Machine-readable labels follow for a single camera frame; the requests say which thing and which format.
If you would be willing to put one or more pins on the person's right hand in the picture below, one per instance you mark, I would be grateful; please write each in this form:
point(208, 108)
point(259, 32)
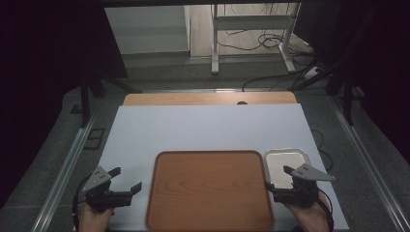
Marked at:
point(308, 216)

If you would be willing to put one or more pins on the person's left hand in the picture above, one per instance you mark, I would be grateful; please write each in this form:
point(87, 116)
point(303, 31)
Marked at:
point(94, 219)

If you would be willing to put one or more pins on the aluminium rail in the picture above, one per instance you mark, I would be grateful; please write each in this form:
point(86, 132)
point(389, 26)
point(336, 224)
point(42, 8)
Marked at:
point(64, 174)
point(370, 167)

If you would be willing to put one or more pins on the brown wooden tray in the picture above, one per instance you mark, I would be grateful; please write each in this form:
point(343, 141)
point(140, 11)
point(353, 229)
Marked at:
point(209, 190)

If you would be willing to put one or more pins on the white panel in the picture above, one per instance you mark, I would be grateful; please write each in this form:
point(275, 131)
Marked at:
point(148, 29)

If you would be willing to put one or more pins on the small metal tray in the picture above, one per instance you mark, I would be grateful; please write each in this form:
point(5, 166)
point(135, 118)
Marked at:
point(283, 167)

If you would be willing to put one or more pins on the black metal stand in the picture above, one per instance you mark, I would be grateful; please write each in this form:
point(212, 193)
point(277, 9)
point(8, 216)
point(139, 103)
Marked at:
point(85, 103)
point(347, 103)

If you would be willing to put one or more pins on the white metal stand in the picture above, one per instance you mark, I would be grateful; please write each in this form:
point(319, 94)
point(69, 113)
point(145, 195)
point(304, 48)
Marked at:
point(215, 48)

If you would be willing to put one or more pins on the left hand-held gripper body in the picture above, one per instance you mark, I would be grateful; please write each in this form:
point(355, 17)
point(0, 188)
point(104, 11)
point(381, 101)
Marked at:
point(103, 196)

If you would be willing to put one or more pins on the white power strip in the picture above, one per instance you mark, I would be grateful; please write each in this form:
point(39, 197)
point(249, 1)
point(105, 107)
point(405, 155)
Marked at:
point(311, 72)

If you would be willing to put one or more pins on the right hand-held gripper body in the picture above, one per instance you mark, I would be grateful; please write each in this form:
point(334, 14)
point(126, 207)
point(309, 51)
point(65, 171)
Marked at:
point(301, 191)

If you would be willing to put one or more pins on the dark floor outlet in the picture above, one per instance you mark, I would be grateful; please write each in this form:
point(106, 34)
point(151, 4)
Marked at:
point(94, 138)

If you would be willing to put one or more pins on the dark curtain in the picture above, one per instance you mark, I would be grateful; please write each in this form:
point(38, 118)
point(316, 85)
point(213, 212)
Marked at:
point(380, 64)
point(42, 80)

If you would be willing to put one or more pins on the white board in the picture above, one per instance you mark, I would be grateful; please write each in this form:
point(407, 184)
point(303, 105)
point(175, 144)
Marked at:
point(206, 129)

